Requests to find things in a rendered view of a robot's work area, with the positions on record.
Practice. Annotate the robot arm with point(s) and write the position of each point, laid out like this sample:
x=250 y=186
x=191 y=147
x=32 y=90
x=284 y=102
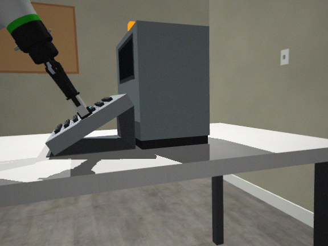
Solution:
x=23 y=23

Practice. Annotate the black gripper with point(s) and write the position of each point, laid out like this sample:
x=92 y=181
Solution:
x=45 y=53

